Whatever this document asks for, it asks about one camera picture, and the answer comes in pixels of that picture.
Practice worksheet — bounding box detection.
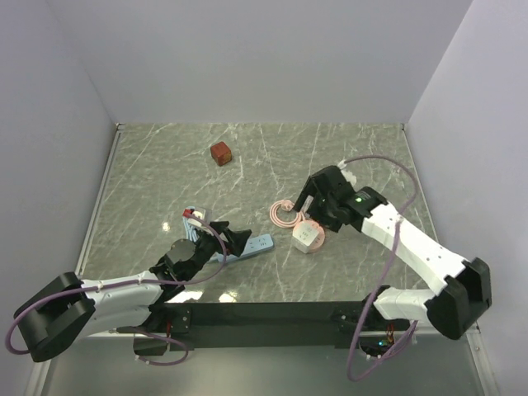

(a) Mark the dark red cube adapter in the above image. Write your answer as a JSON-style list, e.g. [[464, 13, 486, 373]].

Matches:
[[210, 141, 233, 167]]

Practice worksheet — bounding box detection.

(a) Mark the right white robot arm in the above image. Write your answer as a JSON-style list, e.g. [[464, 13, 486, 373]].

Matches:
[[293, 165, 492, 340]]

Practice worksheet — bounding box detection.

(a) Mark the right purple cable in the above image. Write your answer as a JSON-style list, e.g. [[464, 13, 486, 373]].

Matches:
[[337, 154, 419, 383]]

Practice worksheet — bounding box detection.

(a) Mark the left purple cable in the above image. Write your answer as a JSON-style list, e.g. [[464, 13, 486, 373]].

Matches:
[[3, 214, 229, 367]]

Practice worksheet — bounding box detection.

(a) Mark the black base beam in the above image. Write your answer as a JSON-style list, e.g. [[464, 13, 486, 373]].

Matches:
[[115, 300, 393, 352]]

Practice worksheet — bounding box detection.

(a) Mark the white square socket adapter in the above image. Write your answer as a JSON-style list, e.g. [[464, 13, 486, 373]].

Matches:
[[291, 220, 317, 254]]

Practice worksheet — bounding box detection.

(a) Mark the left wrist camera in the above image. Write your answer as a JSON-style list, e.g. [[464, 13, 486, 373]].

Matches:
[[182, 207, 211, 231]]

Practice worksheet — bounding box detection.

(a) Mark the blue power strip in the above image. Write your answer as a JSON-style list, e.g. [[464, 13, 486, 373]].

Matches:
[[226, 233, 275, 263]]

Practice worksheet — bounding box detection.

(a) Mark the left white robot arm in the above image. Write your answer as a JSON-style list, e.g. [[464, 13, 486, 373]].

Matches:
[[5, 221, 252, 362]]

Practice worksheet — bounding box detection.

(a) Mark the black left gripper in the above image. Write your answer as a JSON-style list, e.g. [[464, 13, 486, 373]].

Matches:
[[184, 220, 252, 280]]

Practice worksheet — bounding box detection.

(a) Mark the pink round power strip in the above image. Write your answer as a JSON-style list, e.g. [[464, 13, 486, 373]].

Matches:
[[309, 222, 325, 253]]

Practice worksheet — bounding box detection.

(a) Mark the pink coiled power cable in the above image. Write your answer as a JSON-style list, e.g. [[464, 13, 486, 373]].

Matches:
[[269, 199, 308, 230]]

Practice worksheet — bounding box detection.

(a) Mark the purple cable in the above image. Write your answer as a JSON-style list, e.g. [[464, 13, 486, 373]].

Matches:
[[337, 154, 419, 383], [3, 214, 229, 367]]

